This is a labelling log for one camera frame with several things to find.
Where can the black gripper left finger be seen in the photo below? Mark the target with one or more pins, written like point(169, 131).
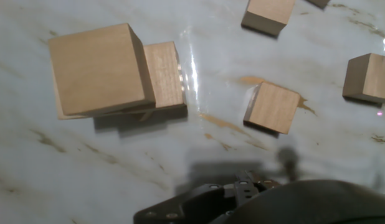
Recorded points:
point(180, 207)

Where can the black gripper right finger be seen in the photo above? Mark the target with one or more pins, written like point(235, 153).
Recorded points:
point(247, 183)

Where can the white marble pattern mat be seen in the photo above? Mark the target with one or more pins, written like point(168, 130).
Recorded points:
point(86, 161)

